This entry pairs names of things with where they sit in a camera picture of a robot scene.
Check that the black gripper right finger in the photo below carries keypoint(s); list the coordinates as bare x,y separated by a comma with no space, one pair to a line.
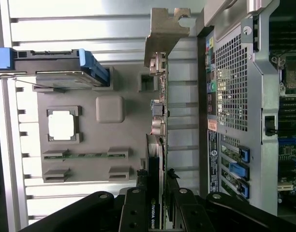
186,212

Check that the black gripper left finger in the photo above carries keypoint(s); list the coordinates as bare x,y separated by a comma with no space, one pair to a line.
133,210

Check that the green RAM stick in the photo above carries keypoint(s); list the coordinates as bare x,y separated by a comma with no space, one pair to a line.
90,156

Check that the grey plastic parts rack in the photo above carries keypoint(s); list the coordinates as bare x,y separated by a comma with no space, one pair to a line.
102,145

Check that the white PCI expansion slot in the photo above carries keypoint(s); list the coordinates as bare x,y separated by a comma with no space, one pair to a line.
284,187

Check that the silver CPU chip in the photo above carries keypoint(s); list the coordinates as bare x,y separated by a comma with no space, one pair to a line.
61,126

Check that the green motherboard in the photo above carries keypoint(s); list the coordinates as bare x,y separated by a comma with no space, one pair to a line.
290,157

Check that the black chassis latch tab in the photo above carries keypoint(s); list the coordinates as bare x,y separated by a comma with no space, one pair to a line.
270,124

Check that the open grey PC case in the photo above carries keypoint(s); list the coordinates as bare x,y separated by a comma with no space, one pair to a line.
259,96

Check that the hard disk in blue carrier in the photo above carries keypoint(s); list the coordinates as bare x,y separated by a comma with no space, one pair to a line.
53,60

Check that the CPU socket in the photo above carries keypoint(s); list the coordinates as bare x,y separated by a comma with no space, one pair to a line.
293,72

